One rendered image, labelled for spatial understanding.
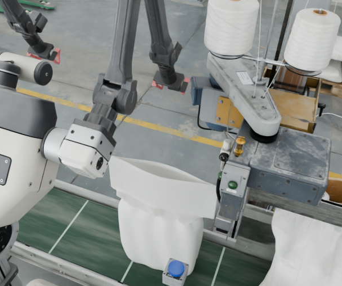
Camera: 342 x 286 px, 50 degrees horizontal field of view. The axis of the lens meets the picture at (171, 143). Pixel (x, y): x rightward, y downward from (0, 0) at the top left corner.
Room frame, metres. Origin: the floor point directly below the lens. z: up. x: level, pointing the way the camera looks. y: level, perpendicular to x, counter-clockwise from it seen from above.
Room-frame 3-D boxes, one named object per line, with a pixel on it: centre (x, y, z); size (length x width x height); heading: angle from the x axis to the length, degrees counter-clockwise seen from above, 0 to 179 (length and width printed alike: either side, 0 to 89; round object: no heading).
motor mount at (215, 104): (1.23, -0.25, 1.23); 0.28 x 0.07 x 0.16; 71
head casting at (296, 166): (0.89, -0.35, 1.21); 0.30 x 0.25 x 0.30; 71
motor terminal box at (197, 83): (1.32, -0.11, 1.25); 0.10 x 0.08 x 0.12; 6
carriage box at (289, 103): (1.22, -0.43, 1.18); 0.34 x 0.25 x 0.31; 161
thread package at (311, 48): (1.10, -0.42, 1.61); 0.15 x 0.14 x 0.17; 71
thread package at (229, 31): (1.19, -0.18, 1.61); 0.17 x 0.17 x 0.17
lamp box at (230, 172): (0.79, -0.20, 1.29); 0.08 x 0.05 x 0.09; 71
